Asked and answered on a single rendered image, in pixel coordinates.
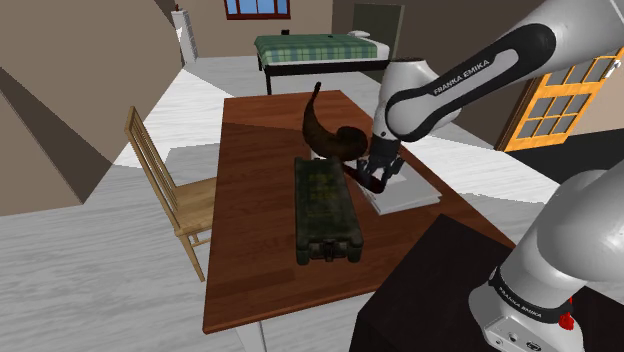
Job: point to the dark brown curved horn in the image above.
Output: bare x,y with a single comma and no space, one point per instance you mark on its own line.
336,141

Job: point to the white flat book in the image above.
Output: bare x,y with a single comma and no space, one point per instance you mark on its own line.
407,195

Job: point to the dark green long case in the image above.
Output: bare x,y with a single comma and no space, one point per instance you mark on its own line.
324,209

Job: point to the black robot stand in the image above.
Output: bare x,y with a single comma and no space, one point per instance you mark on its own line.
429,287

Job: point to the dark green door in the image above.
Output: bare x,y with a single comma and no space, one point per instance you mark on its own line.
378,24

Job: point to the orange door with glass panes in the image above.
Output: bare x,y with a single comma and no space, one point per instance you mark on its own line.
556,105

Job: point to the bed with green plaid cover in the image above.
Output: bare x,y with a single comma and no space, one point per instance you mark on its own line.
317,48

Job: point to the white tall column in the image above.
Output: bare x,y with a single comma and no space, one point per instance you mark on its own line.
185,36

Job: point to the brown wooden table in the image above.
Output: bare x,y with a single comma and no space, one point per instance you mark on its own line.
253,219

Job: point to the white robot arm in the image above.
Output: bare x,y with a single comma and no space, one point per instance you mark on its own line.
551,244

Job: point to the light wooden chair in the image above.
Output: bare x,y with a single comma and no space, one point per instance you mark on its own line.
192,202

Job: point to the red framed window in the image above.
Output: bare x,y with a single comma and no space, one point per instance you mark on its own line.
257,7

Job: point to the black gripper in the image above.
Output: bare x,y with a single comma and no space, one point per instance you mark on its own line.
383,152

